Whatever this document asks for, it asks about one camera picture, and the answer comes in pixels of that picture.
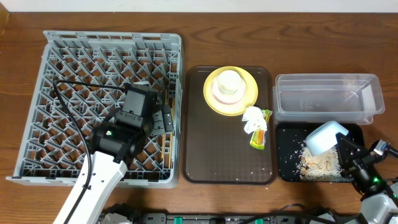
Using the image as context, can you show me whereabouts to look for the wooden chopstick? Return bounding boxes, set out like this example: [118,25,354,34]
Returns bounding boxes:
[161,89,168,161]
[168,98,175,169]

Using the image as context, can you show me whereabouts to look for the rice and food scraps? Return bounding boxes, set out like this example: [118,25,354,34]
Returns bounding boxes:
[279,141,353,183]

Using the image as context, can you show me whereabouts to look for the light blue bowl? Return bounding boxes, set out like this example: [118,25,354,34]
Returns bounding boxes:
[305,121,349,156]

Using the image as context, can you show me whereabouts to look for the yellow orange snack wrapper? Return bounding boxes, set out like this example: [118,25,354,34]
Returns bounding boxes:
[249,109,272,150]

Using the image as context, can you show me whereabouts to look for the white napkin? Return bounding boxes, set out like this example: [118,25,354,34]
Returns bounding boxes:
[242,106,267,134]

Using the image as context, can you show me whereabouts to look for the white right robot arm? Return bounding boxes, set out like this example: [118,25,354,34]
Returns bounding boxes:
[336,133,397,223]

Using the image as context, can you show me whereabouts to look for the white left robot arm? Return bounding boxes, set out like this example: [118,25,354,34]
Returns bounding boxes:
[55,83,173,223]

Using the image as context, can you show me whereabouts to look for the clear plastic waste bin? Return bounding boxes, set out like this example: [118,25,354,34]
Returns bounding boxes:
[273,73,385,124]

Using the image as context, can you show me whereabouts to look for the black waste tray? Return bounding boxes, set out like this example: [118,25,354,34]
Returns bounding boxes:
[275,121,364,183]

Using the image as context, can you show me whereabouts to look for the brown plastic serving tray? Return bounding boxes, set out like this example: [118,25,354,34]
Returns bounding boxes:
[181,66,277,185]

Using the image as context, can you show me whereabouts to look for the yellow plate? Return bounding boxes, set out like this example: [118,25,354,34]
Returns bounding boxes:
[203,66,259,116]

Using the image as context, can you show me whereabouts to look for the white cup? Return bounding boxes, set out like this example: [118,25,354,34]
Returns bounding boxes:
[216,70,242,94]

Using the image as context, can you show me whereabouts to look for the grey plastic dish rack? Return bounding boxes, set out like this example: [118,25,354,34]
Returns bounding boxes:
[9,30,184,189]

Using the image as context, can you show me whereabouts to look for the black rail with green clips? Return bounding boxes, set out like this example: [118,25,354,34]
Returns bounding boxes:
[96,203,312,224]

